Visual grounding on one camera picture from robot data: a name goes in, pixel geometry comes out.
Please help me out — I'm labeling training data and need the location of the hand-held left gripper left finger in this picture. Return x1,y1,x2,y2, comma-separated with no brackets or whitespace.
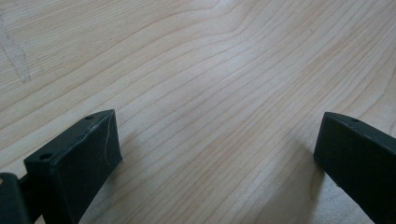
23,108,123,224

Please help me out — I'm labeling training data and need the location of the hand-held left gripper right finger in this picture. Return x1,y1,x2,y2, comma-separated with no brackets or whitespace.
313,111,396,224

